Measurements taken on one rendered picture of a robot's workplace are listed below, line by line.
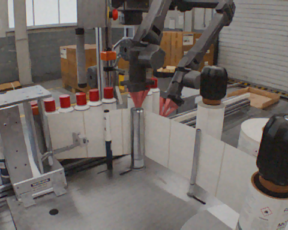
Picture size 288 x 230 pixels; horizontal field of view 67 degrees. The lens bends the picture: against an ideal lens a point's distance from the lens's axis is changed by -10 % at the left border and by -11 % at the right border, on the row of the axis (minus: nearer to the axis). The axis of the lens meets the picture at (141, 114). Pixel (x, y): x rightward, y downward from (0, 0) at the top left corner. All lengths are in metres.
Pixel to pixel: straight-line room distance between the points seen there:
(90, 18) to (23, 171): 0.49
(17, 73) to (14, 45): 0.67
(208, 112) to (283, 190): 0.40
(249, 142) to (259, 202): 0.29
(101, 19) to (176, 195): 0.56
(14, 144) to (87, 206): 0.23
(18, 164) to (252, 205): 0.50
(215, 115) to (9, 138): 0.55
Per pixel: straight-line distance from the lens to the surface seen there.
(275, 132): 0.35
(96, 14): 0.79
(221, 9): 1.22
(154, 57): 0.71
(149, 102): 0.90
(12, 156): 0.60
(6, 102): 0.57
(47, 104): 0.73
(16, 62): 6.19
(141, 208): 0.61
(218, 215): 0.59
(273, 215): 0.40
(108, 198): 0.64
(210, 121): 0.73
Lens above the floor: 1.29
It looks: 21 degrees down
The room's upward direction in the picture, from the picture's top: straight up
